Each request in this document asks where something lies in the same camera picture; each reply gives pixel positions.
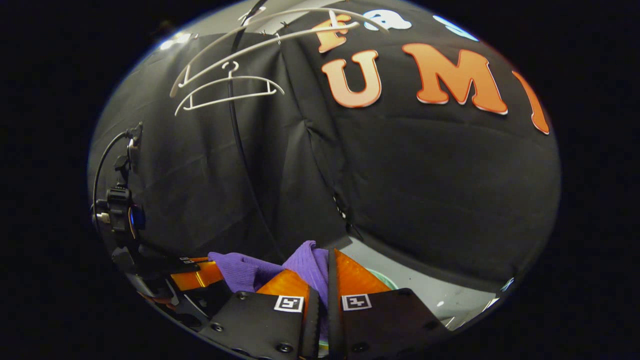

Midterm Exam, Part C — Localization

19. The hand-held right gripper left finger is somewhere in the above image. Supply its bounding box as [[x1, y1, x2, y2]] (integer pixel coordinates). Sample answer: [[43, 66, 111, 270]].
[[197, 269, 321, 360]]

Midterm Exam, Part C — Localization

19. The purple corduroy jacket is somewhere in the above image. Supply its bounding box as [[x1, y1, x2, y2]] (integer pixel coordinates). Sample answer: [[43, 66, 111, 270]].
[[207, 240, 332, 351]]

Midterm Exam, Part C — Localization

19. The green laundry hamper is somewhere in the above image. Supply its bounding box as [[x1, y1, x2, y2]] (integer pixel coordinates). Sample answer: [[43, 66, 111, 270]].
[[365, 267, 400, 293]]

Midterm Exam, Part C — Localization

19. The black camera cable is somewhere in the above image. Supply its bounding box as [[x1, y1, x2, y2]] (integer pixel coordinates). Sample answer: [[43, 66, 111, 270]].
[[92, 130, 132, 221]]

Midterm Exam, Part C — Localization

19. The black clothes rail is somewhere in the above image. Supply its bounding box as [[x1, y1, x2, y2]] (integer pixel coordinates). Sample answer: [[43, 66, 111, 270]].
[[227, 0, 286, 261]]

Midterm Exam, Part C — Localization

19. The white clothes hanger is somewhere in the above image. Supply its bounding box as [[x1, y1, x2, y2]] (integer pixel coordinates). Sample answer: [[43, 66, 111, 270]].
[[169, 7, 391, 99], [175, 61, 286, 117]]

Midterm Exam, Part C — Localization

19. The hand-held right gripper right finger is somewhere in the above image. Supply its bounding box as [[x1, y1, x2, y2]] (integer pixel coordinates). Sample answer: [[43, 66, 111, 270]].
[[327, 247, 453, 360]]

